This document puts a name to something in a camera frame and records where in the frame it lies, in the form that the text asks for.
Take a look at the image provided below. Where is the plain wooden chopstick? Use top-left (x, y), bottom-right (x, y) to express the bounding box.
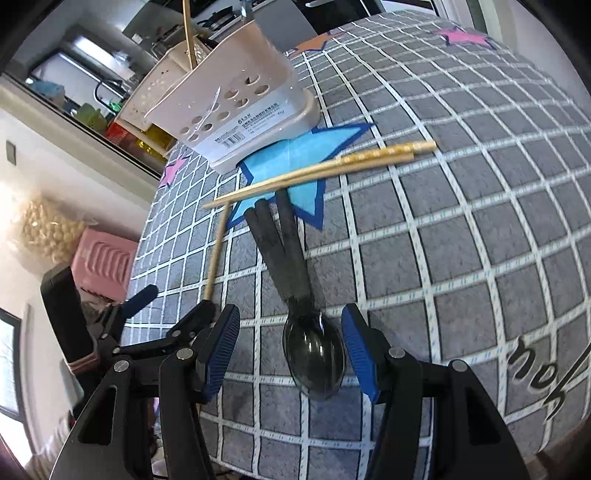
top-left (182, 0), bottom-right (197, 70)

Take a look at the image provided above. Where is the beige perforated storage cart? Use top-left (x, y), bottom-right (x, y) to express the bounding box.
top-left (115, 41), bottom-right (193, 150)

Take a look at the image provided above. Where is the grey checked tablecloth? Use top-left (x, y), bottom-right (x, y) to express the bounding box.
top-left (121, 10), bottom-right (590, 479)

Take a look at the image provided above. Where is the pink plastic stool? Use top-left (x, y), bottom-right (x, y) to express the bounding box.
top-left (71, 228), bottom-right (138, 303)

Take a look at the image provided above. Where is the beige plastic utensil holder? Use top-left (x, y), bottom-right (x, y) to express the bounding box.
top-left (145, 21), bottom-right (320, 174)

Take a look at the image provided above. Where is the long wooden chopstick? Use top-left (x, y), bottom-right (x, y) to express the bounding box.
top-left (204, 203), bottom-right (230, 301)

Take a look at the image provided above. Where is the gold patterned chopstick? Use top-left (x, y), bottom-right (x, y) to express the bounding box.
top-left (215, 139), bottom-right (439, 204)
top-left (204, 153), bottom-right (415, 209)

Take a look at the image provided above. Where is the black plastic spoon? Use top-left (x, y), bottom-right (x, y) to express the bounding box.
top-left (245, 189), bottom-right (311, 302)
top-left (276, 189), bottom-right (346, 401)

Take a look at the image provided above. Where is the bag of beige balls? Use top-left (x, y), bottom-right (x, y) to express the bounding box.
top-left (16, 197), bottom-right (87, 263)

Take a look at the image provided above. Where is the black kitchen faucet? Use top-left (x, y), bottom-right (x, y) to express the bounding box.
top-left (93, 79), bottom-right (128, 114)

